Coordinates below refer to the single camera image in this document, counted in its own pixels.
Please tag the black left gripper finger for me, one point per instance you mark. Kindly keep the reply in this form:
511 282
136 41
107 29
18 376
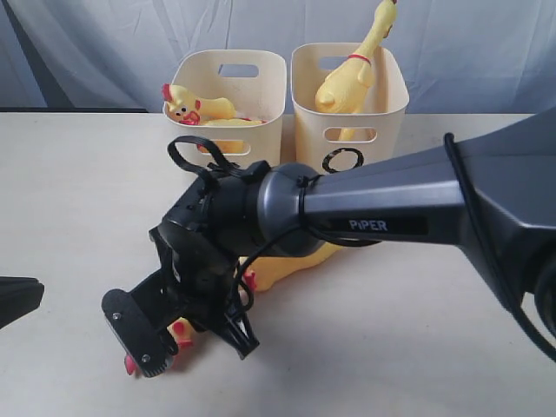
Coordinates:
19 296

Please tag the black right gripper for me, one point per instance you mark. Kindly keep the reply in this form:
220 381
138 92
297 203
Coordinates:
199 242

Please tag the yellow rubber chicken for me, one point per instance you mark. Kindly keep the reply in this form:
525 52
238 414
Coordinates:
260 276
344 90

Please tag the headless yellow rubber chicken body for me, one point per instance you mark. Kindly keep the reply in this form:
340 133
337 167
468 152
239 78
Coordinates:
228 142

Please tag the detached yellow chicken head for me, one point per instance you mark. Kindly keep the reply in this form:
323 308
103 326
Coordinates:
185 107

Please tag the yellow rubber chicken front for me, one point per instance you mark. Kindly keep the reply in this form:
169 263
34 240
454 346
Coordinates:
344 90

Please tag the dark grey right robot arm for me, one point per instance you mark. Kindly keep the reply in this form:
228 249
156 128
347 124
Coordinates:
493 197

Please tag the cream bin marked O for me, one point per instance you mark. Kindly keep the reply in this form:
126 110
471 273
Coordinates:
328 142

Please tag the cream bin marked X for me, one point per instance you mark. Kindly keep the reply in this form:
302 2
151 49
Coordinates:
255 81

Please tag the blue backdrop curtain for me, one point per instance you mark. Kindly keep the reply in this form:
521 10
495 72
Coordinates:
456 56

